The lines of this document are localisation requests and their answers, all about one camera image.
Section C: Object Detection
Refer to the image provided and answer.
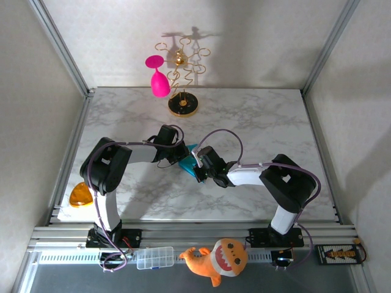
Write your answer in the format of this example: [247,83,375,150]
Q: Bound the blue paper sheet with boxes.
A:
[178,143,208,184]

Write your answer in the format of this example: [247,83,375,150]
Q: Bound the pink wine glass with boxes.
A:
[145,54,172,98]

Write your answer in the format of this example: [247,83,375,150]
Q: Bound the orange shark plush toy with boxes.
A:
[178,237,249,288]

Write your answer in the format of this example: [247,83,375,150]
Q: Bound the orange translucent plate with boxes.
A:
[69,181,95,209]

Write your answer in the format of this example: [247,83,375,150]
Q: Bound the clear plastic compartment box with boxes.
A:
[136,245,175,270]

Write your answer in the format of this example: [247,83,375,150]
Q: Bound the black controller box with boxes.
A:
[99,251,131,270]
[271,248,296,270]

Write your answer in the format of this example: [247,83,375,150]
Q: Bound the black power distribution board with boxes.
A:
[314,243,363,266]

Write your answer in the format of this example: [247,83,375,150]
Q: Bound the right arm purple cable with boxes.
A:
[197,128,321,271]

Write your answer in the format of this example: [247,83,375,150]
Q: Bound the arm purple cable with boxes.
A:
[197,128,321,271]
[86,124,186,273]

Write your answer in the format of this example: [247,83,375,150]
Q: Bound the gold wire glass rack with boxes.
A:
[155,36,212,118]

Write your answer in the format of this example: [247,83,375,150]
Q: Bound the aluminium front frame rail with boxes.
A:
[27,223,359,253]

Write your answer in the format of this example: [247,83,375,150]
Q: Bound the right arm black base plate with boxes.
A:
[249,227,305,248]

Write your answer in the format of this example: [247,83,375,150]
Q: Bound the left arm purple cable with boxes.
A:
[86,124,186,273]

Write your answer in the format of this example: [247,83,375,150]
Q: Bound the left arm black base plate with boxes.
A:
[85,228,143,248]

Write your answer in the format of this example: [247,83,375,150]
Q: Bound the aluminium side frame rail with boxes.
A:
[302,91,345,226]
[45,91,92,226]

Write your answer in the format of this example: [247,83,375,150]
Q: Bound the grey slotted cable duct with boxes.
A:
[38,248,273,265]

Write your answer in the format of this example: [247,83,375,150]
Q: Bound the aluminium frame post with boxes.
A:
[301,0,362,96]
[29,0,95,96]

